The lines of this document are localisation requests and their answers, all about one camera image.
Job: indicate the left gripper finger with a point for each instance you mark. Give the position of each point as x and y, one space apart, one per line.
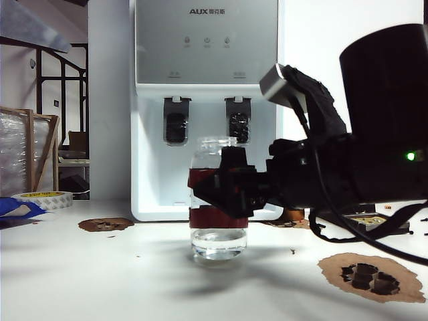
30 23

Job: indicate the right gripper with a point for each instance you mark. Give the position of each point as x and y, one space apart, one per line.
301 174

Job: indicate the clear bottle with red bands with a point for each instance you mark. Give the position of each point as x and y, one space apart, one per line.
217 244

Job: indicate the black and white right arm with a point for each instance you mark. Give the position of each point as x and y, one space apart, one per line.
384 100

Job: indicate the grey dispenser tap paddle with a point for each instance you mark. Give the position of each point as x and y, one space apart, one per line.
238 108
177 110

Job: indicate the white AUX water dispenser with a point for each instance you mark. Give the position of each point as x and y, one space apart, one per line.
207 67

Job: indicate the gold cylindrical can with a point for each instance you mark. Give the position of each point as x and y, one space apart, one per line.
294 214

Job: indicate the brown cardboard box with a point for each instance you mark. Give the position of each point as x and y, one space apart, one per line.
78 140

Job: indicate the wooden crate with plastic wrap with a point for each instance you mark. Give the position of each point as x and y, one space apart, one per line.
30 150

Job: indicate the low wooden bench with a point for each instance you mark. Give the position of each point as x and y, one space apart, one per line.
73 162

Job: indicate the black soldering iron stand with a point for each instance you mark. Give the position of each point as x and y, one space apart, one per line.
371 222

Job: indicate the white tape roll yellow core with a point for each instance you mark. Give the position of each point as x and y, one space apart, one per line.
57 202

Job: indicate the blue cloth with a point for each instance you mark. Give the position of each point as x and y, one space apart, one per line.
10 205

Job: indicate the round wall sensor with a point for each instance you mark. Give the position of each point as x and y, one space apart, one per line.
32 63

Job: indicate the black metal frame rack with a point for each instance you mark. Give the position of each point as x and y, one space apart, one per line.
61 78

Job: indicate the black wall switch panel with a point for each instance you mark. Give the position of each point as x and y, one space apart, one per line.
57 103

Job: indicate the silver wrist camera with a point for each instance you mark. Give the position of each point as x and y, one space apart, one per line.
277 87

